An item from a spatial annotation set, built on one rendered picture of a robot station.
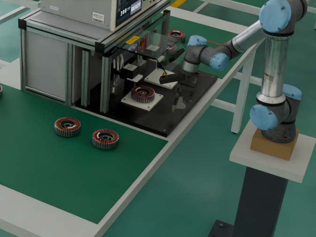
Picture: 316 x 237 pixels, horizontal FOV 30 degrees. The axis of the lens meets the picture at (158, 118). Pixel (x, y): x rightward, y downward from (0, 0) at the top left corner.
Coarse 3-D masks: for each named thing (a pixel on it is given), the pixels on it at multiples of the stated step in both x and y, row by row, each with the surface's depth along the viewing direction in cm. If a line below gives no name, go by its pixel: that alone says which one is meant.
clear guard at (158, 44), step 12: (132, 36) 269; (144, 36) 270; (156, 36) 271; (120, 48) 258; (132, 48) 258; (144, 48) 259; (156, 48) 260; (168, 48) 262; (180, 48) 269; (180, 60) 265; (168, 72) 254
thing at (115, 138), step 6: (96, 132) 251; (102, 132) 252; (108, 132) 252; (114, 132) 251; (96, 138) 246; (102, 138) 249; (108, 138) 249; (114, 138) 248; (96, 144) 246; (102, 144) 245; (108, 144) 245; (114, 144) 247
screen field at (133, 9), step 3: (138, 0) 273; (135, 3) 271; (138, 3) 274; (132, 6) 268; (135, 6) 272; (138, 6) 275; (132, 9) 270; (135, 9) 273; (138, 9) 276; (132, 12) 271
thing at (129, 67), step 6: (126, 66) 275; (132, 66) 275; (138, 66) 276; (114, 72) 275; (120, 72) 274; (126, 72) 273; (132, 72) 271; (138, 72) 277; (114, 78) 278; (132, 78) 272; (138, 78) 274
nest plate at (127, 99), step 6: (126, 96) 279; (156, 96) 281; (162, 96) 282; (126, 102) 275; (132, 102) 275; (138, 102) 275; (150, 102) 276; (156, 102) 277; (144, 108) 272; (150, 108) 272
